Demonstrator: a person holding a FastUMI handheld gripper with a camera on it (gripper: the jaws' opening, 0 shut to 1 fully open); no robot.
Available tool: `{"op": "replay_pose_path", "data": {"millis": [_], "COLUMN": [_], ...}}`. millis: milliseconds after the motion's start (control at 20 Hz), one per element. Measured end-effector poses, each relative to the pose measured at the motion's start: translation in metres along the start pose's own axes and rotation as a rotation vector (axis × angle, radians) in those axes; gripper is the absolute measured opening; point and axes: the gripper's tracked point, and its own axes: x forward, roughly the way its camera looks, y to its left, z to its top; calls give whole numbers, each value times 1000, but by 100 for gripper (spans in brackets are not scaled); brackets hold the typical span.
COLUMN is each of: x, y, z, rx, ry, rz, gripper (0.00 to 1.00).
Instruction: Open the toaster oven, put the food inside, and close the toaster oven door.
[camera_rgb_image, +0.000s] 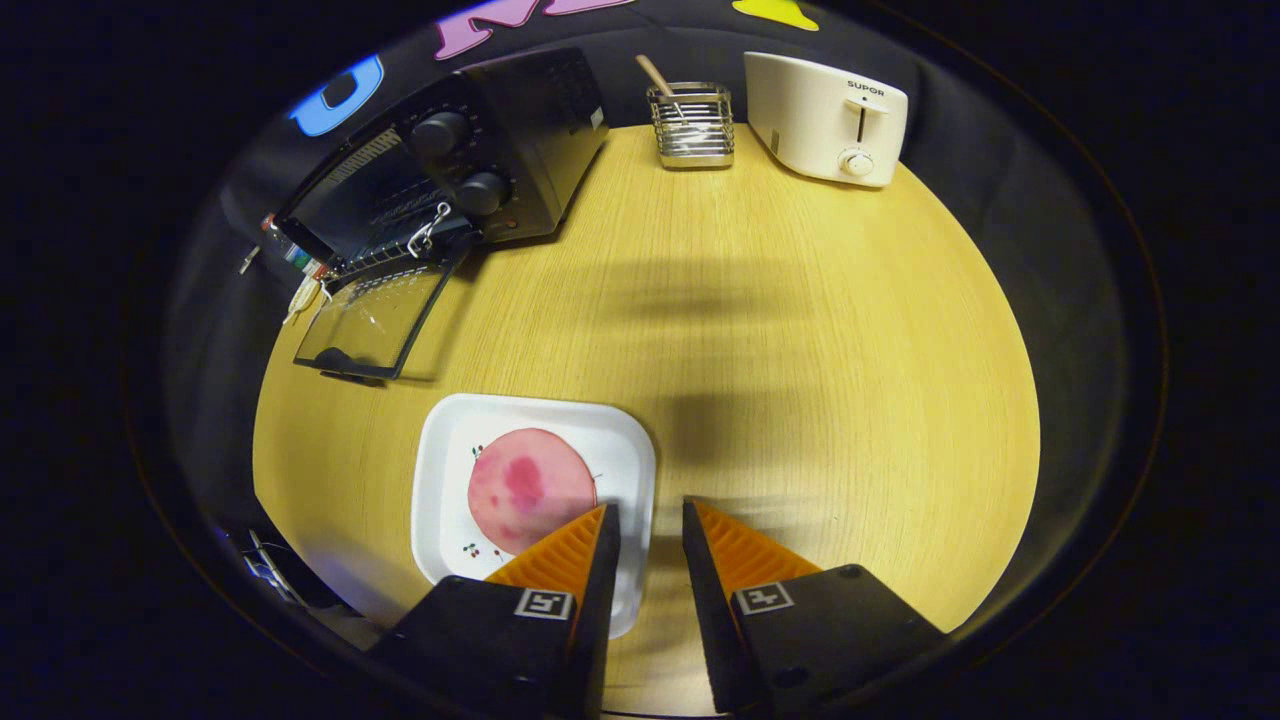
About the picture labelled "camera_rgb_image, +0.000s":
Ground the wooden spoon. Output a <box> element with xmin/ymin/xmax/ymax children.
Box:
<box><xmin>636</xmin><ymin>54</ymin><xmax>691</xmax><ymax>123</ymax></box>

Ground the white bread toaster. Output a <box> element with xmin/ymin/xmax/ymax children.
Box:
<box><xmin>743</xmin><ymin>51</ymin><xmax>910</xmax><ymax>189</ymax></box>

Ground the white square plate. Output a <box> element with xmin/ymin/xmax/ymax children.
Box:
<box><xmin>411</xmin><ymin>393</ymin><xmax>658</xmax><ymax>639</ymax></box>

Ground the metal wire oven rack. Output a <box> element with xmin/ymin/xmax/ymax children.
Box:
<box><xmin>325</xmin><ymin>205</ymin><xmax>476</xmax><ymax>286</ymax></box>

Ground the metal wire utensil holder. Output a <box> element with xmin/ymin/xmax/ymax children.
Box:
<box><xmin>646</xmin><ymin>81</ymin><xmax>736</xmax><ymax>170</ymax></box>

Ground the round pink ham slice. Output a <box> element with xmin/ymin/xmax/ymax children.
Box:
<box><xmin>467</xmin><ymin>428</ymin><xmax>600</xmax><ymax>558</ymax></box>

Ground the black toaster oven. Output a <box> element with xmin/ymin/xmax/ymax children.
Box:
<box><xmin>262</xmin><ymin>47</ymin><xmax>612</xmax><ymax>386</ymax></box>

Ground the white string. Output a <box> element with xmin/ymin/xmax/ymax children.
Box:
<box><xmin>406</xmin><ymin>202</ymin><xmax>453</xmax><ymax>258</ymax></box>

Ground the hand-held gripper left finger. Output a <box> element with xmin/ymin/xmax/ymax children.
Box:
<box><xmin>368</xmin><ymin>503</ymin><xmax>621</xmax><ymax>720</ymax></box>

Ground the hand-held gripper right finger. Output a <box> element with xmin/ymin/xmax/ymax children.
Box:
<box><xmin>683</xmin><ymin>497</ymin><xmax>949</xmax><ymax>716</ymax></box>

